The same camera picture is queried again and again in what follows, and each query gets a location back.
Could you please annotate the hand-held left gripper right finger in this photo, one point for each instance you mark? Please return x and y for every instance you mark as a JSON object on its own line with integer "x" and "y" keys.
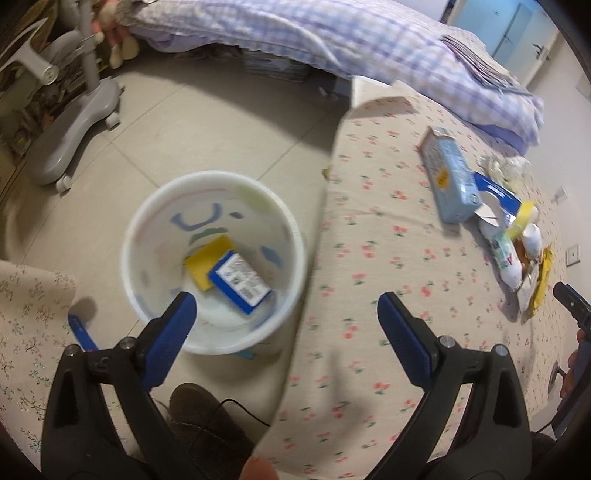
{"x": 401, "y": 332}

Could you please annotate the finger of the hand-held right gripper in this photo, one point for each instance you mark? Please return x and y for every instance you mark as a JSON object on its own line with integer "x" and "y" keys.
{"x": 572, "y": 302}

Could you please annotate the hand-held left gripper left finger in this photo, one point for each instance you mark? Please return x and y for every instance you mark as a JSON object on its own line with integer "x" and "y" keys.
{"x": 173, "y": 323}

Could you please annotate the white plastic bin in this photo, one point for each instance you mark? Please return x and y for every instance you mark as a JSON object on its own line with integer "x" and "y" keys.
{"x": 152, "y": 295}

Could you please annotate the yellow wrapper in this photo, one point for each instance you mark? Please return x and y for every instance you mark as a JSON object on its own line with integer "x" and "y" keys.
{"x": 541, "y": 281}

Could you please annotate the yellow box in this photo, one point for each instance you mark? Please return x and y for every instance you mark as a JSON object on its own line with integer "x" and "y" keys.
{"x": 203, "y": 265}

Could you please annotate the small white bottle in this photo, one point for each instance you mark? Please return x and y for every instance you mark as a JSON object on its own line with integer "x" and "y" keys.
{"x": 532, "y": 240}

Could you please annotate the white plastic packet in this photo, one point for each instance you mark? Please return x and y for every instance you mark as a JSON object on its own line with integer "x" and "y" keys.
{"x": 505, "y": 261}

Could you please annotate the blue small box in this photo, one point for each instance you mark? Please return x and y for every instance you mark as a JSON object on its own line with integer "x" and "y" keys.
{"x": 240, "y": 281}

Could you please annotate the yellow white cup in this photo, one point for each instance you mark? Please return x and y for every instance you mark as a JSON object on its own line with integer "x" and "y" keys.
{"x": 524, "y": 217}

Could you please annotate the dark blue white box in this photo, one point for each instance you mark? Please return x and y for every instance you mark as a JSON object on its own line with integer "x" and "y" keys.
{"x": 501, "y": 194}

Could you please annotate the person's right hand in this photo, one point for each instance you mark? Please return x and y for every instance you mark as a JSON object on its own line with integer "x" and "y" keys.
{"x": 572, "y": 369}

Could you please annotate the person's left hand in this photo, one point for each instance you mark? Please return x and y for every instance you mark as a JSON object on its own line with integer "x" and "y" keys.
{"x": 258, "y": 470}

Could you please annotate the blue strip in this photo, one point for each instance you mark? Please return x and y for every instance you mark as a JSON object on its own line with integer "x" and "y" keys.
{"x": 83, "y": 332}

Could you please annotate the cherry print tablecloth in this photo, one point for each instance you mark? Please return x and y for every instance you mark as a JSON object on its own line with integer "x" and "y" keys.
{"x": 392, "y": 240}

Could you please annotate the brown shoe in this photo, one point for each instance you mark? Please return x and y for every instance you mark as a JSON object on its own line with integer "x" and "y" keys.
{"x": 207, "y": 424}

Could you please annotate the pale floral cloth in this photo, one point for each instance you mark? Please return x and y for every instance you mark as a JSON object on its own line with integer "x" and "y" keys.
{"x": 27, "y": 314}

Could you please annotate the grey wheeled chair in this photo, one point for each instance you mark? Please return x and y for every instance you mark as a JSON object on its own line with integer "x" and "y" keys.
{"x": 69, "y": 134}

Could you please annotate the grey striped cloth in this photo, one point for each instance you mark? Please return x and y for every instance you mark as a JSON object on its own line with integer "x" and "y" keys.
{"x": 480, "y": 64}

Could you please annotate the pink plush toy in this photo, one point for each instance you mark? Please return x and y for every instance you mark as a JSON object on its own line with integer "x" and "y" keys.
{"x": 117, "y": 44}

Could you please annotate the light blue door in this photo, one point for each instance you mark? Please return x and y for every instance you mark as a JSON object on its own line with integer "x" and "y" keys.
{"x": 503, "y": 25}

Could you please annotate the checkered purple blanket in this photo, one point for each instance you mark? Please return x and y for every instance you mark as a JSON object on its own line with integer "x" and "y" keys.
{"x": 351, "y": 41}

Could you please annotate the white wall switch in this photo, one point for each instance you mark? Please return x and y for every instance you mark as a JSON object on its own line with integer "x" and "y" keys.
{"x": 574, "y": 257}

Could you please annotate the white wall socket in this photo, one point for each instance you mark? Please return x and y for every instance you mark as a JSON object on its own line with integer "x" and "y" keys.
{"x": 559, "y": 194}

